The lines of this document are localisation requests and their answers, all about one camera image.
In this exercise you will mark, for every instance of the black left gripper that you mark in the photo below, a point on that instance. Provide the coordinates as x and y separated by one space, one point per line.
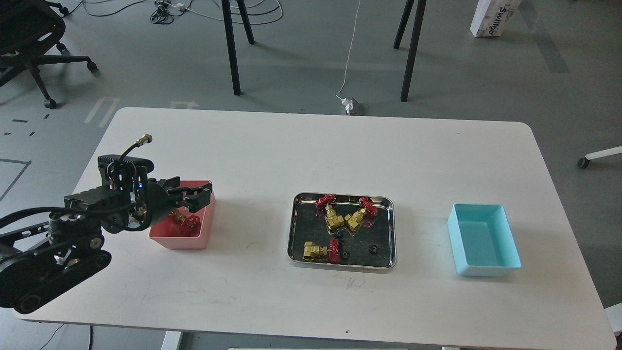
154 201

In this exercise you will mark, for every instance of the brass valve red handwheel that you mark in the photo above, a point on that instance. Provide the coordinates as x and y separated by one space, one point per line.
354 221
333 220
313 252
184 225

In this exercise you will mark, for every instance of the pink plastic box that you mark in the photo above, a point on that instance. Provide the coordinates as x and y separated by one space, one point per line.
160 232

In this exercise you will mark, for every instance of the stainless steel tray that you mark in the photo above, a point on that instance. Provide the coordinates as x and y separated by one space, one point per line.
307 224

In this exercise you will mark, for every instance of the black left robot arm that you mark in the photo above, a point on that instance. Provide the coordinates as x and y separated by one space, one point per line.
41 262

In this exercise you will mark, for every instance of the light blue plastic box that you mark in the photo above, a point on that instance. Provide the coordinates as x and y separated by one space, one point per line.
482 241

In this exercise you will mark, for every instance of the white cardboard box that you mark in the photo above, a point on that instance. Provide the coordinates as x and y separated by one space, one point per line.
491 16

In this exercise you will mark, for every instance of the white table leg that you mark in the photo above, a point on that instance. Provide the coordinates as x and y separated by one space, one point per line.
172 340

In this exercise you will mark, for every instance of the white power adapter plug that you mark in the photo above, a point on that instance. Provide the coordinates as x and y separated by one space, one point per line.
351 106

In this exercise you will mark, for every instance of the black table leg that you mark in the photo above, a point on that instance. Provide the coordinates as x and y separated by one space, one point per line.
412 51
246 22
231 49
408 7

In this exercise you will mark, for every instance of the black office chair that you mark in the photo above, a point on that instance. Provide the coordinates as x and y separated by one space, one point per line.
29 28

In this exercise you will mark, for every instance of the white chair base leg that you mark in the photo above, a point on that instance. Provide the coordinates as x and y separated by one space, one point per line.
585 161

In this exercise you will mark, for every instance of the white object at edge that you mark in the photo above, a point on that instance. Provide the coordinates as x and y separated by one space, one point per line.
614 314

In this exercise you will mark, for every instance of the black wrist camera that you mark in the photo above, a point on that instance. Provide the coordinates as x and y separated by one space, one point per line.
122 172

